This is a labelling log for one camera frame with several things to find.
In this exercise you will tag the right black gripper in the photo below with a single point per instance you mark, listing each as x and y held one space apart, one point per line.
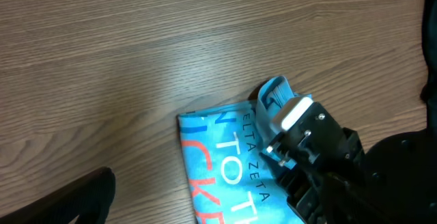
317 145

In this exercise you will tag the black garment on right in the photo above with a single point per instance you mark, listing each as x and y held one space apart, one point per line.
428 94

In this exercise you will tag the light blue printed t-shirt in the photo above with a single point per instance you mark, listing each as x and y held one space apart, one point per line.
231 176

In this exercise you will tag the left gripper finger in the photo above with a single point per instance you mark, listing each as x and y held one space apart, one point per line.
83 201

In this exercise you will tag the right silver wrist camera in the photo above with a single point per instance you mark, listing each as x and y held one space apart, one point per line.
290 113

